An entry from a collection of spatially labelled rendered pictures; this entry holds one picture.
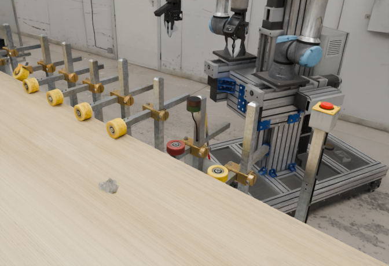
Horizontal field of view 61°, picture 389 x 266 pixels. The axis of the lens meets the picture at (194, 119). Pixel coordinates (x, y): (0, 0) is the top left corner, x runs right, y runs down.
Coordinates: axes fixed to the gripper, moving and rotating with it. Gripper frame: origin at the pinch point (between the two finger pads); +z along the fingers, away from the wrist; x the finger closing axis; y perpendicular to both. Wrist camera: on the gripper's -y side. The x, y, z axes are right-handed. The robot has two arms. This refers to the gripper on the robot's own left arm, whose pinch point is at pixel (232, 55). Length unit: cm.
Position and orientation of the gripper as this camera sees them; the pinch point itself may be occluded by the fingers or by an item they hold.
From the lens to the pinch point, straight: 152.3
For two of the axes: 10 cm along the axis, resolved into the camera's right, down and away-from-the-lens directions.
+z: -0.3, 8.9, 4.6
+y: 4.4, -4.0, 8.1
